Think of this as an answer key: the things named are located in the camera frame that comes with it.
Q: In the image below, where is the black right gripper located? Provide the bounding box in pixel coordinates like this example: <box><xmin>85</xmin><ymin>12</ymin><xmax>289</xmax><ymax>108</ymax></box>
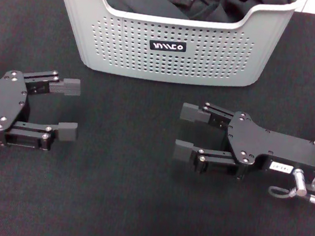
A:
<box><xmin>169</xmin><ymin>98</ymin><xmax>315</xmax><ymax>190</ymax></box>

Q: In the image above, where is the black cloth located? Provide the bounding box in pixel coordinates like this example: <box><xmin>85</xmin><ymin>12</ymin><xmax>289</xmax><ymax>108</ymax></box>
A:
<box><xmin>60</xmin><ymin>0</ymin><xmax>293</xmax><ymax>33</ymax></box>

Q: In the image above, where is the grey right gripper cable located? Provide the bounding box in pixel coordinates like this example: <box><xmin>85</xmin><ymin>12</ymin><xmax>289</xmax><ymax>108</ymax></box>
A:
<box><xmin>266</xmin><ymin>165</ymin><xmax>315</xmax><ymax>211</ymax></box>

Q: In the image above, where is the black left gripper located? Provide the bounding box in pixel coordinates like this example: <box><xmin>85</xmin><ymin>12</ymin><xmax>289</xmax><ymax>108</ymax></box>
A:
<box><xmin>0</xmin><ymin>63</ymin><xmax>86</xmax><ymax>156</ymax></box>

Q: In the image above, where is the grey perforated plastic storage basket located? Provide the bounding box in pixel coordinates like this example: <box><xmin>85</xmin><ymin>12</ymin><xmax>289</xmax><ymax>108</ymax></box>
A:
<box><xmin>49</xmin><ymin>0</ymin><xmax>308</xmax><ymax>99</ymax></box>

